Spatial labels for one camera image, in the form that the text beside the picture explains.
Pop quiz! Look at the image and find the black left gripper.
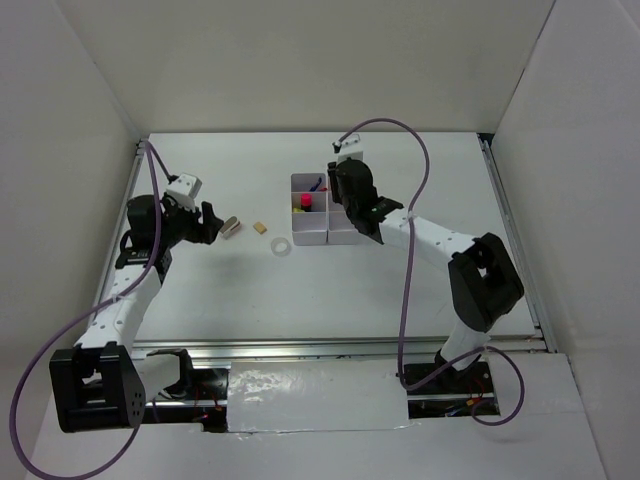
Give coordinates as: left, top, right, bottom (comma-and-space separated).
158, 191, 224, 248

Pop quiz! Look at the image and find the pink white stapler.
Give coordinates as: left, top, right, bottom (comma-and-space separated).
219, 216, 241, 239

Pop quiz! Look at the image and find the black pink highlighter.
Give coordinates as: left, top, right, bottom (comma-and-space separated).
300, 193, 313, 212

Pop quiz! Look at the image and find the small yellow eraser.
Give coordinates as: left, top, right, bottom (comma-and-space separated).
253, 222, 267, 234

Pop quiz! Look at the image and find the clear tape roll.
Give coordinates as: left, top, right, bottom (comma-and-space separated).
270, 237, 292, 257

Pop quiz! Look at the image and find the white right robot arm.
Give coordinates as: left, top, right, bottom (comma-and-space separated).
328, 158, 525, 392

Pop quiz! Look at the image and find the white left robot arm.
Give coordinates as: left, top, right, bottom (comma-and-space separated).
49, 193, 224, 433

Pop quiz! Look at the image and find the white left organizer container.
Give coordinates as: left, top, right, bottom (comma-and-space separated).
290, 173, 328, 246

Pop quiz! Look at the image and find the white organizer container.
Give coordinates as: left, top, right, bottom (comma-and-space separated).
327, 199, 362, 245
290, 173, 328, 246

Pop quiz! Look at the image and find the white right organizer container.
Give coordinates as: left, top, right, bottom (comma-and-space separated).
327, 199, 362, 245

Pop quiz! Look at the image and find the white foil-taped panel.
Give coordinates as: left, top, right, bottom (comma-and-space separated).
227, 359, 410, 433

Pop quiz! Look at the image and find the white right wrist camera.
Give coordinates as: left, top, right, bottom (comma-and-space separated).
332, 133, 364, 164

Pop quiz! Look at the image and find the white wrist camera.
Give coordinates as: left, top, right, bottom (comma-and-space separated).
332, 133, 364, 164
165, 173, 202, 212

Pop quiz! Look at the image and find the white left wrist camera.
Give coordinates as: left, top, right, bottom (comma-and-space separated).
165, 173, 202, 212

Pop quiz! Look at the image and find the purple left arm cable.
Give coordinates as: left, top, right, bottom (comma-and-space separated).
8, 142, 176, 479

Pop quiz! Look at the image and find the aluminium frame rail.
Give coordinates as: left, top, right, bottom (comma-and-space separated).
131, 330, 550, 364

